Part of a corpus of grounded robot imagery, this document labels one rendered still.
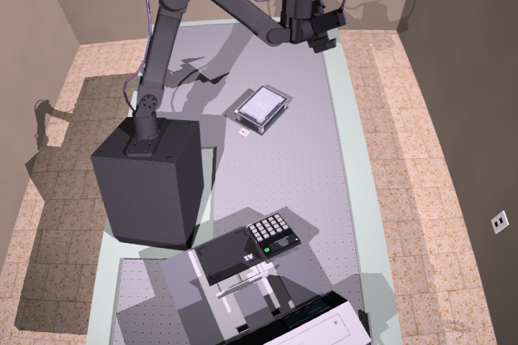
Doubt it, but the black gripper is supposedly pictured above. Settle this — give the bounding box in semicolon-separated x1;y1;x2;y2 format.
306;0;337;53

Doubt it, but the white microplate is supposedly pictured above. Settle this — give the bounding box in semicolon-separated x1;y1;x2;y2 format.
241;87;282;121

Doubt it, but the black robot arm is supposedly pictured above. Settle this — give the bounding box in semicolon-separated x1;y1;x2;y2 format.
126;0;347;157

